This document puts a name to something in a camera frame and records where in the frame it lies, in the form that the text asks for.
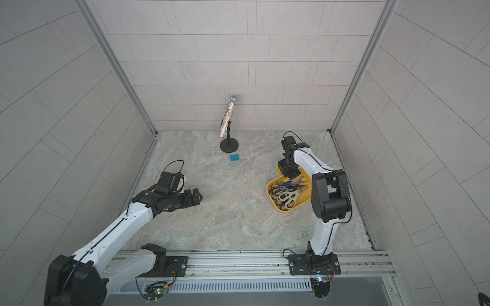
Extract black handled scissors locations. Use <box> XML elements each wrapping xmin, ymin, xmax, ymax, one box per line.
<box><xmin>269</xmin><ymin>184</ymin><xmax>283</xmax><ymax>197</ymax></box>

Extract pink kitchen scissors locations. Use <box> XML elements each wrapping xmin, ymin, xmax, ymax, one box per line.
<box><xmin>278</xmin><ymin>176</ymin><xmax>304</xmax><ymax>187</ymax></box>

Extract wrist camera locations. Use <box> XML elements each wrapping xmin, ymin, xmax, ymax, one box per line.
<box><xmin>281</xmin><ymin>136</ymin><xmax>297</xmax><ymax>151</ymax></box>
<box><xmin>157</xmin><ymin>172</ymin><xmax>185</xmax><ymax>193</ymax></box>

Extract blue handled scissors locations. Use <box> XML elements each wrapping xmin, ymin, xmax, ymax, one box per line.
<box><xmin>269</xmin><ymin>181</ymin><xmax>307</xmax><ymax>195</ymax></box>

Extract left circuit board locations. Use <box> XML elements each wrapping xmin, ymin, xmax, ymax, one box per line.
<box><xmin>145</xmin><ymin>281</ymin><xmax>170</xmax><ymax>303</ymax></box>

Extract glitter microphone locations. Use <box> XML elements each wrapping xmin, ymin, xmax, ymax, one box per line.
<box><xmin>218</xmin><ymin>94</ymin><xmax>239</xmax><ymax>138</ymax></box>

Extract aluminium rail frame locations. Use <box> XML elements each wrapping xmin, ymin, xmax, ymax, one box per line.
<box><xmin>110</xmin><ymin>250</ymin><xmax>396</xmax><ymax>282</ymax></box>

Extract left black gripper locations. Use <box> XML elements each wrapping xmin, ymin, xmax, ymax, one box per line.
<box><xmin>168</xmin><ymin>187</ymin><xmax>206</xmax><ymax>210</ymax></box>

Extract black microphone stand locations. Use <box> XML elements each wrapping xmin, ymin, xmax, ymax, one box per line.
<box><xmin>220</xmin><ymin>121</ymin><xmax>239</xmax><ymax>153</ymax></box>

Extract beige kitchen scissors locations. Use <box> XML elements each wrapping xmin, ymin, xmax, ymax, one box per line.
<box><xmin>275</xmin><ymin>189</ymin><xmax>303</xmax><ymax>211</ymax></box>

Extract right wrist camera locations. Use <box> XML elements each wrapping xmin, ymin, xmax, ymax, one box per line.
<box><xmin>281</xmin><ymin>136</ymin><xmax>297</xmax><ymax>151</ymax></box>

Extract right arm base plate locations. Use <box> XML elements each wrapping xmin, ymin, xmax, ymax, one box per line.
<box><xmin>287</xmin><ymin>252</ymin><xmax>341</xmax><ymax>276</ymax></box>

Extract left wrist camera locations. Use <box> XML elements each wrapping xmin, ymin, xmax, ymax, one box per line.
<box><xmin>157</xmin><ymin>172</ymin><xmax>185</xmax><ymax>193</ymax></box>

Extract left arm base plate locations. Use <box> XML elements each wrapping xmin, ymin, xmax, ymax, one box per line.
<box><xmin>139</xmin><ymin>256</ymin><xmax>189</xmax><ymax>278</ymax></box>

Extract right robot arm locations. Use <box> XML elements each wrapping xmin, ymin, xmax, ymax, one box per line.
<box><xmin>278</xmin><ymin>144</ymin><xmax>352</xmax><ymax>256</ymax></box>

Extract right circuit board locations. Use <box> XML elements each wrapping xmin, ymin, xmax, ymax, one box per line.
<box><xmin>310</xmin><ymin>275</ymin><xmax>331</xmax><ymax>299</ymax></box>

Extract yellow storage box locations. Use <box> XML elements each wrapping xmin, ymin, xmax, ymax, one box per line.
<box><xmin>266</xmin><ymin>175</ymin><xmax>311</xmax><ymax>213</ymax></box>

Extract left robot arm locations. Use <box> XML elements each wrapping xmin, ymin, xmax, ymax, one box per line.
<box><xmin>43</xmin><ymin>189</ymin><xmax>203</xmax><ymax>305</ymax></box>

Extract circuit board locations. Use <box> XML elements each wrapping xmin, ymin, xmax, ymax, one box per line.
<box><xmin>310</xmin><ymin>275</ymin><xmax>331</xmax><ymax>299</ymax></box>
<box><xmin>145</xmin><ymin>281</ymin><xmax>170</xmax><ymax>303</ymax></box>

